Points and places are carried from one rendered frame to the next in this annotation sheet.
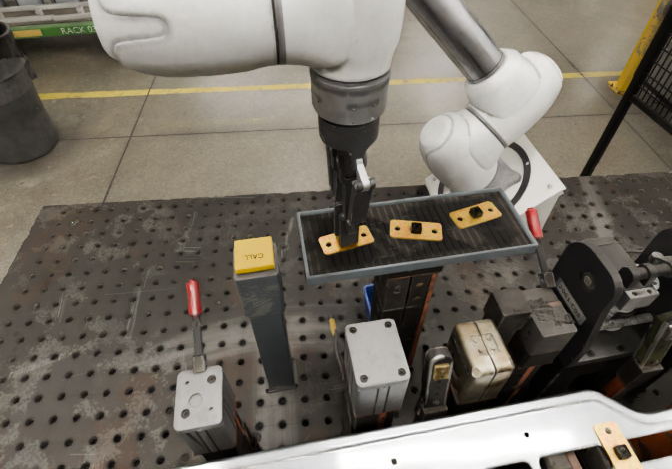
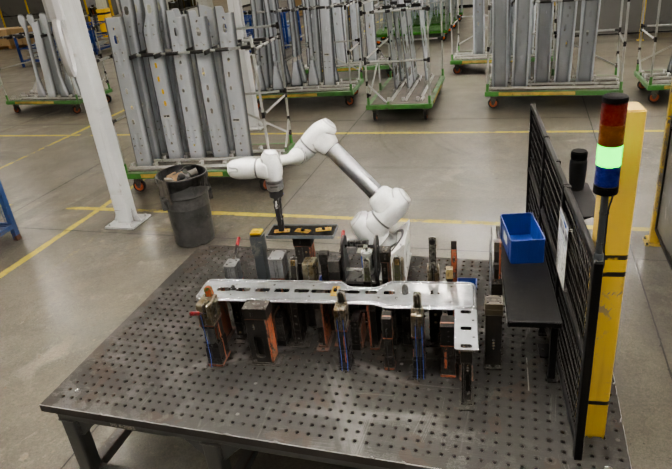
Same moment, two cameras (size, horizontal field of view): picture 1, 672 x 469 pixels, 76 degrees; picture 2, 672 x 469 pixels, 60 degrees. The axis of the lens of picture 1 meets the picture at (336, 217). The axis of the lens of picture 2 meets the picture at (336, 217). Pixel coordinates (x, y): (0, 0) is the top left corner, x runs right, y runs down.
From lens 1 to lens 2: 2.62 m
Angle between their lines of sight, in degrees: 29
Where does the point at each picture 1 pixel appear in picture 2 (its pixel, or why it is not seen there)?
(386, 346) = (280, 254)
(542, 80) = (394, 198)
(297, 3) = (258, 167)
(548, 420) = (322, 284)
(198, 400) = (231, 263)
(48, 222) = (202, 249)
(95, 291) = (212, 272)
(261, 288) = (256, 242)
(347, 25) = (266, 171)
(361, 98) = (272, 185)
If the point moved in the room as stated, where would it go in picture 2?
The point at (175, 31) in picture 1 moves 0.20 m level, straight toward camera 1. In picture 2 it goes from (238, 171) to (231, 185)
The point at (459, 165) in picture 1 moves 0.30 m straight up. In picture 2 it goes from (362, 232) to (358, 185)
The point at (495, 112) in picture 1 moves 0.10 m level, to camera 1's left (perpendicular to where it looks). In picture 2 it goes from (376, 210) to (360, 209)
